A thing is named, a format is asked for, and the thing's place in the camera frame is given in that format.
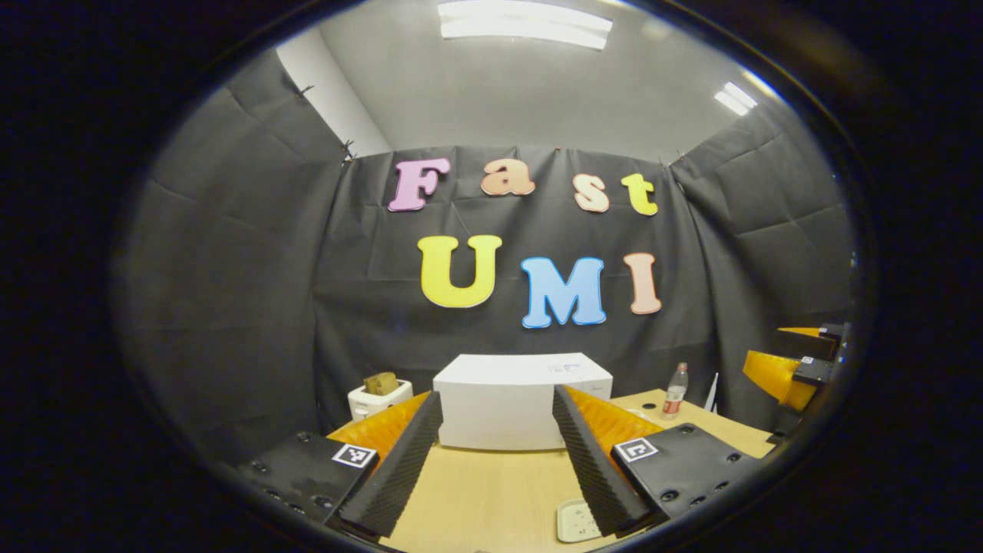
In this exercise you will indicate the large ceiling light panel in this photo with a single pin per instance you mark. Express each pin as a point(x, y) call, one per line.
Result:
point(526, 23)

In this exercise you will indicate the white sheet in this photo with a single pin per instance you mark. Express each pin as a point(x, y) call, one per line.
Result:
point(712, 395)

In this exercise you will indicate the white food plate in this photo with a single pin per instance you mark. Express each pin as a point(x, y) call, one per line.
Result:
point(572, 522)

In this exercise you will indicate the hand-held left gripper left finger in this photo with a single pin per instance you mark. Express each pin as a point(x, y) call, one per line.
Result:
point(399, 468)

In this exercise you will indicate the brown bread slice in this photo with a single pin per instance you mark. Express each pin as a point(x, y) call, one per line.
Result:
point(380, 383)

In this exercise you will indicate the white microwave oven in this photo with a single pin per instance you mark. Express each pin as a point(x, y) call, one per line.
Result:
point(499, 407)

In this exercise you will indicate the white toaster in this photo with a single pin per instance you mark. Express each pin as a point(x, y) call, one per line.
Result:
point(369, 403)

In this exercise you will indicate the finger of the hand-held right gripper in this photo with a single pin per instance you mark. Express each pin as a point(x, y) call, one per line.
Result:
point(772, 376)
point(818, 343)

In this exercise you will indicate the clear bottle with red label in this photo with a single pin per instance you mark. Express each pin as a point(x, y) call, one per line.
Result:
point(675, 395)

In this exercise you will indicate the black backdrop cloth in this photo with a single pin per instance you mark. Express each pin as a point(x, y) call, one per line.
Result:
point(230, 292)

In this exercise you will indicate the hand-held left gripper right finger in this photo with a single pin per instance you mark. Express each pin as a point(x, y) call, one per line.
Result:
point(591, 476)

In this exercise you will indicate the small ceiling light panel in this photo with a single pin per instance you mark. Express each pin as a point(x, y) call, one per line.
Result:
point(735, 98)

